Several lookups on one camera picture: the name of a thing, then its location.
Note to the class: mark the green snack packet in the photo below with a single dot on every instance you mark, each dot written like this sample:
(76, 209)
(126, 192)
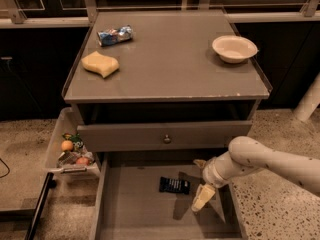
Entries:
(75, 139)

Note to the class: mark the red apple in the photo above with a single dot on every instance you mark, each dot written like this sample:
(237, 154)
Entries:
(83, 161)

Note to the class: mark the blue white crushed can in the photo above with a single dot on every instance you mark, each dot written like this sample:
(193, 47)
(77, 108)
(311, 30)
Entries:
(114, 36)

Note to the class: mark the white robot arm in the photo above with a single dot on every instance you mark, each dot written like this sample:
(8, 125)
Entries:
(245, 156)

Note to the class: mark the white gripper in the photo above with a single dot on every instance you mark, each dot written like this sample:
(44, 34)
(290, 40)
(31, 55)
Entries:
(210, 174)

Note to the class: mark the grey wooden drawer cabinet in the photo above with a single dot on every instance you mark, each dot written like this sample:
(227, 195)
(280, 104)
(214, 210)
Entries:
(168, 73)

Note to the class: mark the white paper bowl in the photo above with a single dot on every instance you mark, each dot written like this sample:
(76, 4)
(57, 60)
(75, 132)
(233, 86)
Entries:
(234, 49)

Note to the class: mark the open grey middle drawer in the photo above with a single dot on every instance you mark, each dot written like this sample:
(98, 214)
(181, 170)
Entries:
(129, 205)

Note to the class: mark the yellow wavy sponge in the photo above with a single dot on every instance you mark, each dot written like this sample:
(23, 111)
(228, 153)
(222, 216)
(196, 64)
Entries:
(100, 64)

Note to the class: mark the silver foil snack bag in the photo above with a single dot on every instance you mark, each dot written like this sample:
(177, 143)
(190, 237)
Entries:
(70, 158)

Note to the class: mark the dark blue rxbar wrapper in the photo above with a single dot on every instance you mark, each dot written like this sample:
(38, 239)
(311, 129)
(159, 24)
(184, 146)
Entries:
(177, 186)

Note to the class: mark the round metal drawer knob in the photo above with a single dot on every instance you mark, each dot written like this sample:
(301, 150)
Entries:
(167, 139)

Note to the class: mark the white pole leg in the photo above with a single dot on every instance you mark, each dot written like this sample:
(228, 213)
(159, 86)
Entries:
(309, 102)

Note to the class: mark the black metal bar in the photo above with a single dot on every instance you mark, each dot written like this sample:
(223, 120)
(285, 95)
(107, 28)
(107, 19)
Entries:
(47, 185)

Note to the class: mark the grey top drawer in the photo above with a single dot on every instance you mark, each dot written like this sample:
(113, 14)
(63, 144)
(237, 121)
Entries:
(149, 136)

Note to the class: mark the orange fruit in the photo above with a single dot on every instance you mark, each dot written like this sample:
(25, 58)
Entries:
(67, 145)

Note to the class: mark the white metal railing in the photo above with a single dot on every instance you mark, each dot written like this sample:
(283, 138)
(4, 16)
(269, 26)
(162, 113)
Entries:
(237, 11)

